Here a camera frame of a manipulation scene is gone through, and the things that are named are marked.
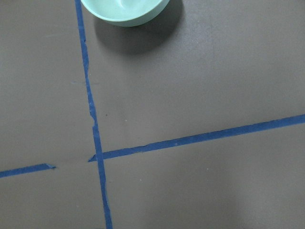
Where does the mint green bowl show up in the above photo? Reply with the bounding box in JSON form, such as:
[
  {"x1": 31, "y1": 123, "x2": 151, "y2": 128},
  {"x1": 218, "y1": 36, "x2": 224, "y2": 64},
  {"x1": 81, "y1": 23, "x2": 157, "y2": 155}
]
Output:
[{"x1": 81, "y1": 0, "x2": 169, "y2": 27}]

